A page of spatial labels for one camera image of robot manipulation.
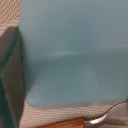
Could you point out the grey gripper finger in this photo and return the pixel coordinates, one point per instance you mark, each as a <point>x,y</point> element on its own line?
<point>12,90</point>

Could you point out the light blue milk carton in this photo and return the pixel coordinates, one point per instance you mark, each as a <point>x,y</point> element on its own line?
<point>74,50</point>

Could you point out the wooden handled toy fork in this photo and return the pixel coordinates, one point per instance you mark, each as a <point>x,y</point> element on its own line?
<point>118,115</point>

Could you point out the beige woven placemat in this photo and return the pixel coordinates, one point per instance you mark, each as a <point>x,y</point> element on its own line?
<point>49,114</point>

